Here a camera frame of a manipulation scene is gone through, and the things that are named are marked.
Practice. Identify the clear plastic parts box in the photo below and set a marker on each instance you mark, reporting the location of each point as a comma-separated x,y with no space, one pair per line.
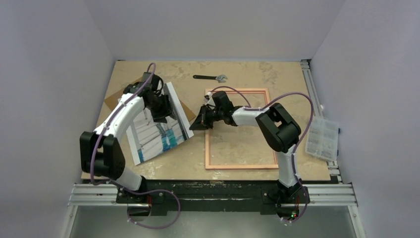
322,139

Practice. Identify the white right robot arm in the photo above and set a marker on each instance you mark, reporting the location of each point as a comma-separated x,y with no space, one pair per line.
280,130

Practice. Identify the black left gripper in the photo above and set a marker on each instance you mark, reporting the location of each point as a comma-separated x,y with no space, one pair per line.
160,117

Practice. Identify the pink picture frame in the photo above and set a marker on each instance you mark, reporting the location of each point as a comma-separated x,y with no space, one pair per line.
237,148

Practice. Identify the glossy printed photo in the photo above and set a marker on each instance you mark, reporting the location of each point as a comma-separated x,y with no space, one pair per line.
149,139

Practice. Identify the black adjustable wrench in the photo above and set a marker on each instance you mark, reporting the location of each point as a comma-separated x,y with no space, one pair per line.
220,78

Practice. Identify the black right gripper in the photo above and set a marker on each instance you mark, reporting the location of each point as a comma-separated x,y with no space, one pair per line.
207,116

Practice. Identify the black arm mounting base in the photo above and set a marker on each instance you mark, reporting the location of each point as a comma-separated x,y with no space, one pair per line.
262,196

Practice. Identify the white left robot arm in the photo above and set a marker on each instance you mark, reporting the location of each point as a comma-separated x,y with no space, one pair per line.
100,151

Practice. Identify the aluminium rail frame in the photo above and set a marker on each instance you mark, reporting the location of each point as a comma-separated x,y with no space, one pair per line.
331,213

